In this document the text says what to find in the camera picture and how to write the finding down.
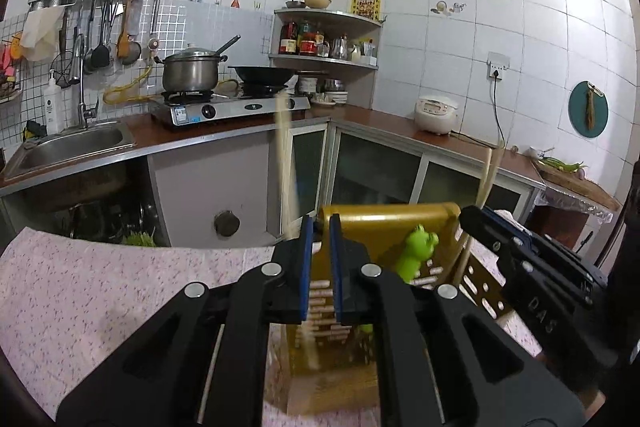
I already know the yellow gas hose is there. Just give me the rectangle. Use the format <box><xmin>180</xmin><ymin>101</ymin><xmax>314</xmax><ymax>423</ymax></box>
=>
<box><xmin>102</xmin><ymin>63</ymin><xmax>154</xmax><ymax>106</ymax></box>

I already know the green plastic utensil handle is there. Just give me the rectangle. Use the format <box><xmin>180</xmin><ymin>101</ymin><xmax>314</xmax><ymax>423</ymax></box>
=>
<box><xmin>357</xmin><ymin>223</ymin><xmax>441</xmax><ymax>338</ymax></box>

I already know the wooden cutting board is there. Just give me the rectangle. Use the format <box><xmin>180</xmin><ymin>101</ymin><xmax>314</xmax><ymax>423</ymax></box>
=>
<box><xmin>533</xmin><ymin>160</ymin><xmax>622</xmax><ymax>211</ymax></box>

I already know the yellow perforated utensil holder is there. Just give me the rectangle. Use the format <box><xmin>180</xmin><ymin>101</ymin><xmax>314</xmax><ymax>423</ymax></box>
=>
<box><xmin>264</xmin><ymin>201</ymin><xmax>606</xmax><ymax>423</ymax></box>

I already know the wooden chopstick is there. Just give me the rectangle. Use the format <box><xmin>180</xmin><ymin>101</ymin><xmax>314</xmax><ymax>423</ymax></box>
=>
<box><xmin>451</xmin><ymin>138</ymin><xmax>506</xmax><ymax>287</ymax></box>
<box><xmin>276</xmin><ymin>92</ymin><xmax>320</xmax><ymax>371</ymax></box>

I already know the white soap bottle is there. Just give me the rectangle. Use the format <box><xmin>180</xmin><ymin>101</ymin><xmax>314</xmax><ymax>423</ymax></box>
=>
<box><xmin>42</xmin><ymin>70</ymin><xmax>65</xmax><ymax>135</ymax></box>

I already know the stainless steel pot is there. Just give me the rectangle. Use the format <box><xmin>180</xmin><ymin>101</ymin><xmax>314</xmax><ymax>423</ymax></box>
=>
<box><xmin>154</xmin><ymin>35</ymin><xmax>241</xmax><ymax>93</ymax></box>

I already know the corner shelf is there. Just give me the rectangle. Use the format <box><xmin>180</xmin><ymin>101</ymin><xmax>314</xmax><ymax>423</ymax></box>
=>
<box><xmin>268</xmin><ymin>8</ymin><xmax>383</xmax><ymax>70</ymax></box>

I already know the teal round cutting board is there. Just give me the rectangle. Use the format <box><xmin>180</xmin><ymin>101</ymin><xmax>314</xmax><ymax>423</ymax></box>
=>
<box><xmin>567</xmin><ymin>81</ymin><xmax>608</xmax><ymax>139</ymax></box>

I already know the black wok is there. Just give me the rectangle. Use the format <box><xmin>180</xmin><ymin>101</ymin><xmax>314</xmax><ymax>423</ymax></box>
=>
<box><xmin>228</xmin><ymin>64</ymin><xmax>329</xmax><ymax>96</ymax></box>

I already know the stainless steel sink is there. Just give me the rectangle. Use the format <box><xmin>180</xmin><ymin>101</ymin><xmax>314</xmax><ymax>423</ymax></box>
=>
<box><xmin>2</xmin><ymin>121</ymin><xmax>134</xmax><ymax>179</ymax></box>

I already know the white rice cooker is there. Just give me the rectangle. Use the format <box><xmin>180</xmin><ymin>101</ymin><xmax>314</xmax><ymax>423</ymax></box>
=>
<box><xmin>413</xmin><ymin>95</ymin><xmax>459</xmax><ymax>135</ymax></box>

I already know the chrome faucet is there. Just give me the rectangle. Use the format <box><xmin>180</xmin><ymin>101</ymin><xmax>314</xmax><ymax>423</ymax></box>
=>
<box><xmin>70</xmin><ymin>34</ymin><xmax>99</xmax><ymax>129</ymax></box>

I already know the wall power outlet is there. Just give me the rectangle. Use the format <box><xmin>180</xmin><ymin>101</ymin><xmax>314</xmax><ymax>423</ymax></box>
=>
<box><xmin>486</xmin><ymin>52</ymin><xmax>511</xmax><ymax>81</ymax></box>

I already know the gas stove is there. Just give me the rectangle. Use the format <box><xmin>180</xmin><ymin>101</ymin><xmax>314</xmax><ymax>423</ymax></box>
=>
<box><xmin>148</xmin><ymin>91</ymin><xmax>310</xmax><ymax>127</ymax></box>

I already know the pink floral tablecloth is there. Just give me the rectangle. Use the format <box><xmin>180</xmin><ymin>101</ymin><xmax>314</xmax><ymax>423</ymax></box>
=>
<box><xmin>0</xmin><ymin>225</ymin><xmax>547</xmax><ymax>427</ymax></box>

